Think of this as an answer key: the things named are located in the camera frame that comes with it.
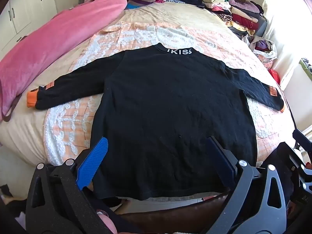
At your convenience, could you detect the orange bear blanket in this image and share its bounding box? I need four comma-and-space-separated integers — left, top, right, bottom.
45, 21, 296, 173

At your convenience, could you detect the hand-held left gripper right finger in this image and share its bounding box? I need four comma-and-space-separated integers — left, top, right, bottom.
206, 136, 287, 234

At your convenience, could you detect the pink blanket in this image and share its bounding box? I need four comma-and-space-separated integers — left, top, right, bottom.
0, 0, 138, 123

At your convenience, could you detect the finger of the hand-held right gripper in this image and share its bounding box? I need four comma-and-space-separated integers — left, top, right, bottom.
292, 129, 312, 152

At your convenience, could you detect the green cloth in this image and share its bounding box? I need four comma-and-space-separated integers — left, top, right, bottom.
299, 58, 312, 78

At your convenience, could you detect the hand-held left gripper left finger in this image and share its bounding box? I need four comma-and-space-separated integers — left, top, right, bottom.
25, 137, 115, 234

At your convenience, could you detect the red bag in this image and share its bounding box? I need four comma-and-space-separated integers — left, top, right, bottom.
268, 69, 282, 84

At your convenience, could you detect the black sweater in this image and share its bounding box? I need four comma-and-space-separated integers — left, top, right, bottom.
26, 43, 285, 201

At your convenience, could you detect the beige bed sheet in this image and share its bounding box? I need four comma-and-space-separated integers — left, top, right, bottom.
0, 1, 244, 161

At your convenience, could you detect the white wardrobe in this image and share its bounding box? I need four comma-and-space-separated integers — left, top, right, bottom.
0, 0, 58, 51

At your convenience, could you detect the white curtain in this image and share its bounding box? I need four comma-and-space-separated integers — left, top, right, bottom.
262, 0, 312, 88

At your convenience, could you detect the pile of folded clothes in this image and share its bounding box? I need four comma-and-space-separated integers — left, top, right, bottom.
200, 0, 269, 39

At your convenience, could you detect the floral bag of clothes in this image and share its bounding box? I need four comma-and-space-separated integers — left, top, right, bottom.
247, 35, 278, 70

